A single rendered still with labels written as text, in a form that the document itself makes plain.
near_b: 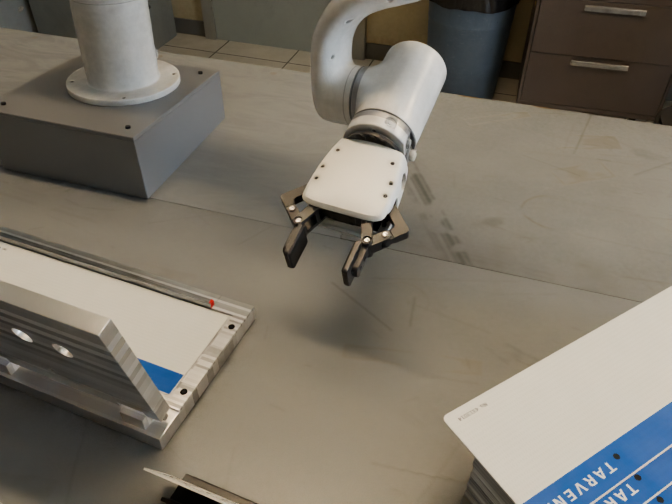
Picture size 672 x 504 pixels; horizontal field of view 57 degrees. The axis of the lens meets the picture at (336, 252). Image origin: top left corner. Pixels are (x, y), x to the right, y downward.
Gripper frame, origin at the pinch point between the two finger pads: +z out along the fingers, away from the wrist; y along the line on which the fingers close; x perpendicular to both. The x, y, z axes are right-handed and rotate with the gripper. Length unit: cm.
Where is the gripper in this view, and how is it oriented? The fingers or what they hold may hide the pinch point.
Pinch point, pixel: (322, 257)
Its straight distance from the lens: 66.8
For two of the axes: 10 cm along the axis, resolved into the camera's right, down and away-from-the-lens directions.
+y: -9.2, -2.7, 2.9
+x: -1.0, -5.4, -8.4
